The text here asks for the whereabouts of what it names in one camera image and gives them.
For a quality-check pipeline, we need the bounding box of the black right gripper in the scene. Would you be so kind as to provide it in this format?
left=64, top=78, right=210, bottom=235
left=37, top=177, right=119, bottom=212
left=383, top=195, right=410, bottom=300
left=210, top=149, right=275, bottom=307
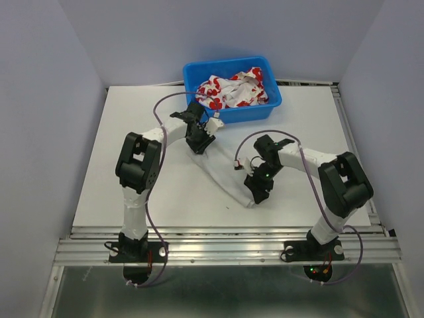
left=244, top=161, right=282, bottom=204

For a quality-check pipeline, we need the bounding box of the plain white skirt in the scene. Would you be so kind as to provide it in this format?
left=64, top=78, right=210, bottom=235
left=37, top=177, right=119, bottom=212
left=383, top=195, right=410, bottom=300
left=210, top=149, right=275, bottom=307
left=187, top=140, right=256, bottom=209

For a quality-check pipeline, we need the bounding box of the red poppy floral skirt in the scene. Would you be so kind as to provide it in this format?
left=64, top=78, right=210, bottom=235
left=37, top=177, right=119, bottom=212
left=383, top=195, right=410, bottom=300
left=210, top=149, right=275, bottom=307
left=195, top=67, right=269, bottom=110

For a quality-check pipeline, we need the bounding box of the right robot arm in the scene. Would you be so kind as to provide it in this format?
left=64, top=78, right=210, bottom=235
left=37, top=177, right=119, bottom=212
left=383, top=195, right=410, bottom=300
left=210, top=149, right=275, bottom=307
left=234, top=134, right=374, bottom=262

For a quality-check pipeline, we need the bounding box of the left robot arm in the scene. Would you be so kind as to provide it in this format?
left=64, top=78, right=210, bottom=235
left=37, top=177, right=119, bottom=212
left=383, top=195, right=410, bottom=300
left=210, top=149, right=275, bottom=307
left=106, top=101, right=215, bottom=263

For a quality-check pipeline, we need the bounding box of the blue plastic bin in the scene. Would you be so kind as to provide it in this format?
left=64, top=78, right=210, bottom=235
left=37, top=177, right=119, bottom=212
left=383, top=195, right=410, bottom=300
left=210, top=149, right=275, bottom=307
left=183, top=56, right=282, bottom=124

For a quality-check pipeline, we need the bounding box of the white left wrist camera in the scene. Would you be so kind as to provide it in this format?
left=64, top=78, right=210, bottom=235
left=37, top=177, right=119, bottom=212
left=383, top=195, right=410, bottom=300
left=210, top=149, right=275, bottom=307
left=204, top=117, right=225, bottom=136

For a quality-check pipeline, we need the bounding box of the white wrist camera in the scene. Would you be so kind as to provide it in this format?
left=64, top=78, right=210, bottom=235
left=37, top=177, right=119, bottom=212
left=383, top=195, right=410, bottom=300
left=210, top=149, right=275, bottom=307
left=204, top=117, right=225, bottom=136
left=233, top=157, right=253, bottom=175

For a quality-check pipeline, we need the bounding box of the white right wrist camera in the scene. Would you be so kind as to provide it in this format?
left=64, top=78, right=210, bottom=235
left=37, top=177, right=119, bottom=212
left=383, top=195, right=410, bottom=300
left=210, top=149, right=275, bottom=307
left=233, top=157, right=253, bottom=175

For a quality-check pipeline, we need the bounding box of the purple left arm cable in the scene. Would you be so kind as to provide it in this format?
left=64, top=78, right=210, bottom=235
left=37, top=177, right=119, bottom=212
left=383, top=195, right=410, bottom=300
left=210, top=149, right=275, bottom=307
left=124, top=91, right=223, bottom=289

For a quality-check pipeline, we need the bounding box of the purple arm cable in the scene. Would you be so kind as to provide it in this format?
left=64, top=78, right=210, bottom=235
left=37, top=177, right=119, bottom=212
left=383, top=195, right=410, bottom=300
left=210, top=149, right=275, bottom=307
left=233, top=129, right=364, bottom=287
left=124, top=91, right=223, bottom=289

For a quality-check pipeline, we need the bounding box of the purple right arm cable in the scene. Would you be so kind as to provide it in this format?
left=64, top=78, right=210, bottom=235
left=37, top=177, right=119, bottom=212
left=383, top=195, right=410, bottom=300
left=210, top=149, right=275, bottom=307
left=233, top=129, right=364, bottom=287

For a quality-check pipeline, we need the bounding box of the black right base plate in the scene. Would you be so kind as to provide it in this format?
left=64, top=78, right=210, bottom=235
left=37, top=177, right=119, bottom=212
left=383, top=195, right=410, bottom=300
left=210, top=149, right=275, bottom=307
left=280, top=240, right=345, bottom=263

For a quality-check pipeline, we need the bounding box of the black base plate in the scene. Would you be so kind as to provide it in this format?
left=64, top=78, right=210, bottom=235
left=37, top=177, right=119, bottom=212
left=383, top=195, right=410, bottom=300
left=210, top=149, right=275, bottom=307
left=280, top=240, right=345, bottom=263
left=104, top=241, right=168, bottom=264

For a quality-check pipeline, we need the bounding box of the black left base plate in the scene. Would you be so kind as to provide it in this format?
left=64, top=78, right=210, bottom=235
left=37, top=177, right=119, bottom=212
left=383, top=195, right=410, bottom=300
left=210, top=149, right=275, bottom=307
left=104, top=241, right=168, bottom=264

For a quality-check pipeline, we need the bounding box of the aluminium front rail frame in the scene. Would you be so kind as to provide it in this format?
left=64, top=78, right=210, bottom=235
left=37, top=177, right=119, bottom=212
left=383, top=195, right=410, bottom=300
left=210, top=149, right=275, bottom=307
left=40, top=225, right=401, bottom=317

